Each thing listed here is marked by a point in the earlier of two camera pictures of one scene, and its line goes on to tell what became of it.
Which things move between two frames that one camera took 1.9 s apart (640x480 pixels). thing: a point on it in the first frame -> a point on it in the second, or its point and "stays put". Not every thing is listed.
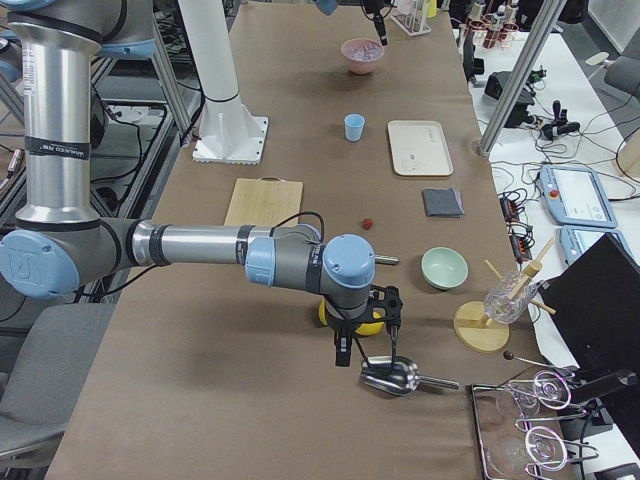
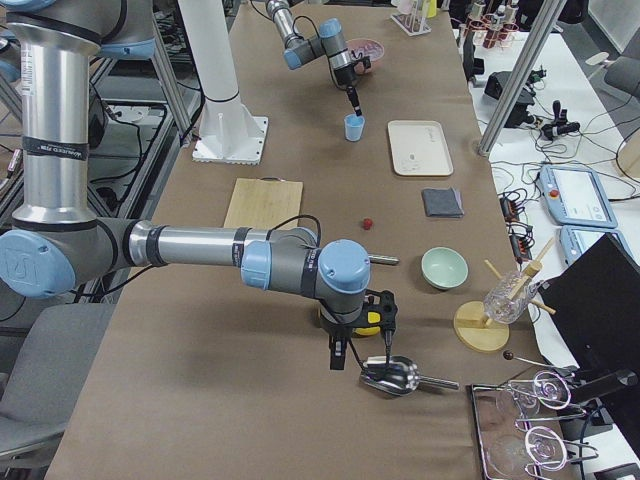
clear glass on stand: [510, 297] stays put
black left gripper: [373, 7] -> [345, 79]
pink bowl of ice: [362, 54] stays put
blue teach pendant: [576, 197] stays put
